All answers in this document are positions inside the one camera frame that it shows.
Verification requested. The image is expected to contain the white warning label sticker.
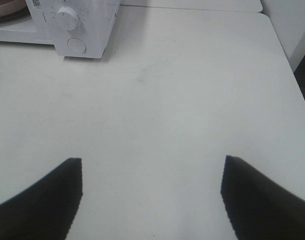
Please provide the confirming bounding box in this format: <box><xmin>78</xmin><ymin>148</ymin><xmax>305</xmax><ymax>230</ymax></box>
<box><xmin>31</xmin><ymin>0</ymin><xmax>42</xmax><ymax>9</ymax></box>

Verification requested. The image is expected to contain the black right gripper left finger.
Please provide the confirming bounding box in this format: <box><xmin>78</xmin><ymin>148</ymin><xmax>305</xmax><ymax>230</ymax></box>
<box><xmin>0</xmin><ymin>158</ymin><xmax>83</xmax><ymax>240</ymax></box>

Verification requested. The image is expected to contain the glass microwave turntable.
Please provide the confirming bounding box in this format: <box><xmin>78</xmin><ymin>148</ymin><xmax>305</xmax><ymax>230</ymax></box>
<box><xmin>0</xmin><ymin>7</ymin><xmax>30</xmax><ymax>23</ymax></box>

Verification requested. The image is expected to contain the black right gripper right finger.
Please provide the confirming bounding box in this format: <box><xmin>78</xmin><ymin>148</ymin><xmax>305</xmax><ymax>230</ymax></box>
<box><xmin>220</xmin><ymin>155</ymin><xmax>305</xmax><ymax>240</ymax></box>

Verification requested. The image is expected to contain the white microwave oven body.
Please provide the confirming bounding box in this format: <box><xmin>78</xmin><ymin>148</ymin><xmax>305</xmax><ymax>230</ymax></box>
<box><xmin>0</xmin><ymin>0</ymin><xmax>120</xmax><ymax>59</ymax></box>

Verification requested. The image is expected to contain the round white door button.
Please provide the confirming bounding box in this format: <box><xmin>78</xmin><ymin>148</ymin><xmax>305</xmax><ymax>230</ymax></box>
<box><xmin>67</xmin><ymin>37</ymin><xmax>87</xmax><ymax>54</ymax></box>

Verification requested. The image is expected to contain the pink round plate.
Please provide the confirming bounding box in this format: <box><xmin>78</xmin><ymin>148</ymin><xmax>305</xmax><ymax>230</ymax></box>
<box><xmin>0</xmin><ymin>0</ymin><xmax>27</xmax><ymax>17</ymax></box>

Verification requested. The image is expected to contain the lower white microwave knob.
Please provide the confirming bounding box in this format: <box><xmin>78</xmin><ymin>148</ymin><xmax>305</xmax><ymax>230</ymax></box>
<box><xmin>55</xmin><ymin>6</ymin><xmax>82</xmax><ymax>31</ymax></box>

